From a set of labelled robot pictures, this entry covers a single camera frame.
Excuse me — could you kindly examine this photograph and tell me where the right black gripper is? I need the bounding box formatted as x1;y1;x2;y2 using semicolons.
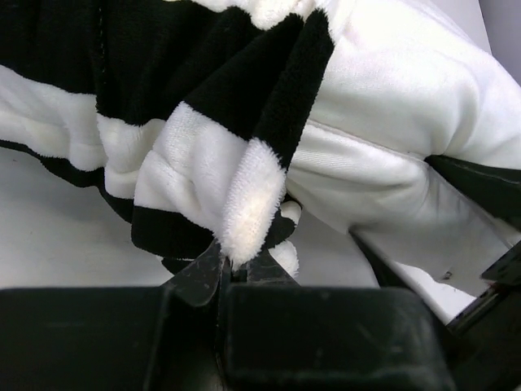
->
352;154;521;391

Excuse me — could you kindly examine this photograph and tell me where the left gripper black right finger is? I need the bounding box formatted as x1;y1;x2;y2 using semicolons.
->
245;249;298;286

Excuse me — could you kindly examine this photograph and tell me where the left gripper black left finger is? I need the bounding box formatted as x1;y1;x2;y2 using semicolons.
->
166;240;224;306

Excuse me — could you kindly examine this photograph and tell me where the black white striped pillowcase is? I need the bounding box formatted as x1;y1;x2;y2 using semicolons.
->
1;1;336;274

